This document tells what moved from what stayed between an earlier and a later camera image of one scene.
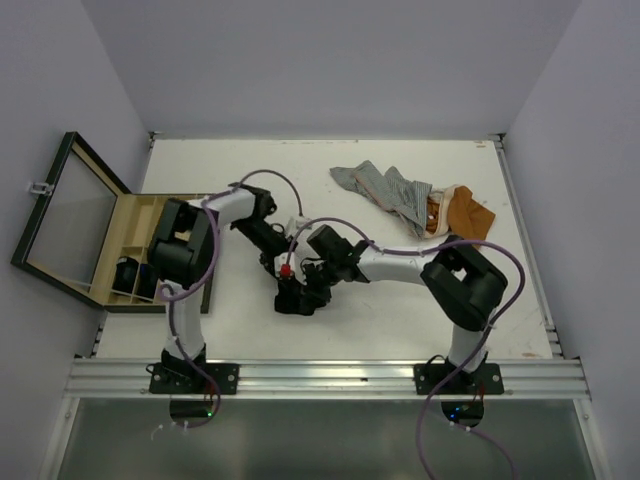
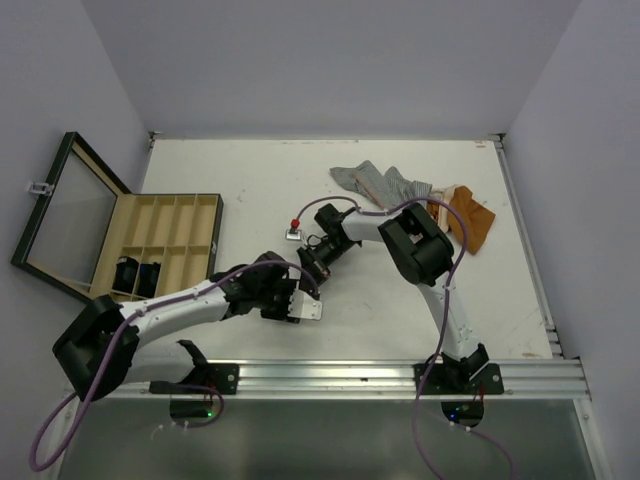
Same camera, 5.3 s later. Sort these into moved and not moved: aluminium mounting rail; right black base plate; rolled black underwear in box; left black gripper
Moved: left black gripper
Not moved: rolled black underwear in box; right black base plate; aluminium mounting rail
